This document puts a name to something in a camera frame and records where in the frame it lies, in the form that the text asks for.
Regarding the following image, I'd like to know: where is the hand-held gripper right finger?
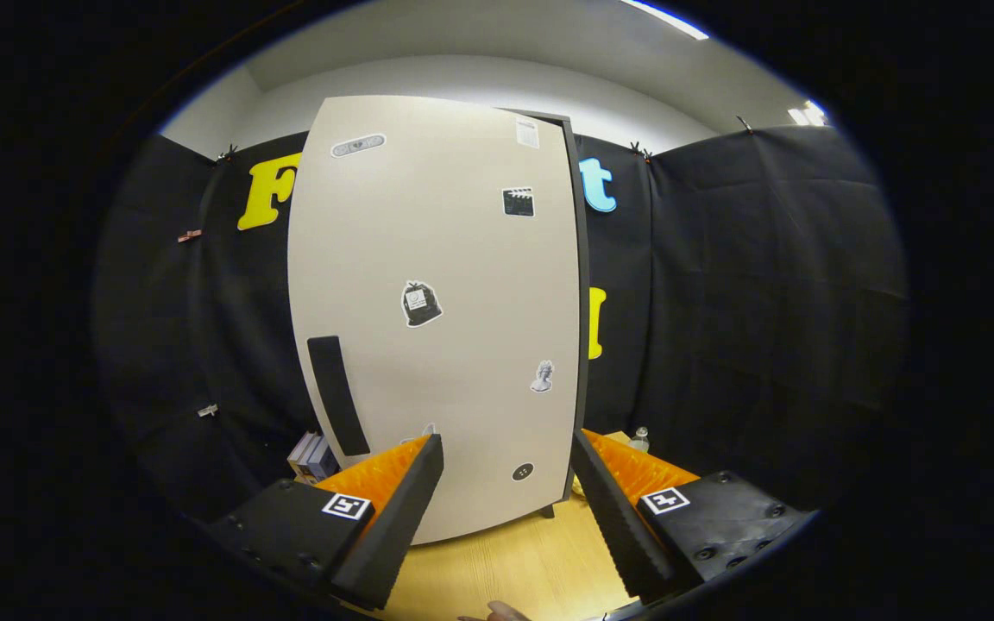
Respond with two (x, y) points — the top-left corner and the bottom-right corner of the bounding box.
(569, 428), (815, 606)

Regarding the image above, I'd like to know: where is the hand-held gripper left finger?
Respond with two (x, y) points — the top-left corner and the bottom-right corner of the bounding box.
(202, 434), (446, 612)

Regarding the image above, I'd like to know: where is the black door handle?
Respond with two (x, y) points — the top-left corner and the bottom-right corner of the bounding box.
(306, 335), (372, 458)

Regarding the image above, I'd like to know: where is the grey shoe cabinet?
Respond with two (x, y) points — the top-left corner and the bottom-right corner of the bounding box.
(538, 110), (594, 520)

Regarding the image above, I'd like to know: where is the tan book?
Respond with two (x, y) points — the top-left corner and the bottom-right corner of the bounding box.
(287, 431), (322, 481)

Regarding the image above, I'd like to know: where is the black backdrop cloth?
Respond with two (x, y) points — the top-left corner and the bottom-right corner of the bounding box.
(91, 123), (909, 529)

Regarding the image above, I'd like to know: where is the ceiling light strip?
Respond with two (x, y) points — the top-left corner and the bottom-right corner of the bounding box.
(618, 0), (711, 41)
(788, 98), (829, 129)

